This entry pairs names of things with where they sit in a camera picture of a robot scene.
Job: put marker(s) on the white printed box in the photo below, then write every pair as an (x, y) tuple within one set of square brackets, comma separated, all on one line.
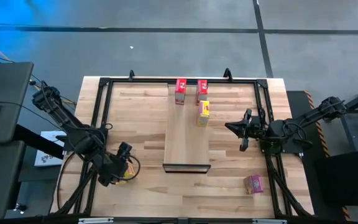
[(47, 155)]

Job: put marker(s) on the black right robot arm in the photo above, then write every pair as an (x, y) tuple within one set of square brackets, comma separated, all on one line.
[(291, 130)]

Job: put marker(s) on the yellow Corn Pops cereal box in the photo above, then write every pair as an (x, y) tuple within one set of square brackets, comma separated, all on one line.
[(203, 113), (130, 172)]

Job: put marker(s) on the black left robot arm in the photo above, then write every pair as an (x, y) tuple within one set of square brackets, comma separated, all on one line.
[(73, 127)]

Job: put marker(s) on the black metal rig frame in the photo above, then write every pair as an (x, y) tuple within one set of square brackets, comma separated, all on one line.
[(244, 81)]

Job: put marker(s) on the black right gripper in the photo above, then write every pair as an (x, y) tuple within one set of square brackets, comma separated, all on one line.
[(256, 130)]

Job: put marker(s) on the red Froot Loops cereal box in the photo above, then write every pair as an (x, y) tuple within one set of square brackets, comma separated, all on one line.
[(180, 91), (202, 90)]

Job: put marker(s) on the purple Raisin Bran cereal box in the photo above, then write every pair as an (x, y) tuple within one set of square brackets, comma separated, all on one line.
[(253, 184)]

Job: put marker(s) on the silver metal bracket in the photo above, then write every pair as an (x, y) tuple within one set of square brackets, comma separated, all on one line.
[(95, 220), (269, 221)]

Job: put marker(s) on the grey desk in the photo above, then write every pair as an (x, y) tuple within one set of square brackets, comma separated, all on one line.
[(8, 99), (2, 186)]

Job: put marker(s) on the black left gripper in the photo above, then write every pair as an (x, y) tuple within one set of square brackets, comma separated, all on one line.
[(112, 169)]

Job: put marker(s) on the black mat with hazard stripe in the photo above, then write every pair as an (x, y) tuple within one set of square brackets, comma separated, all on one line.
[(300, 102)]

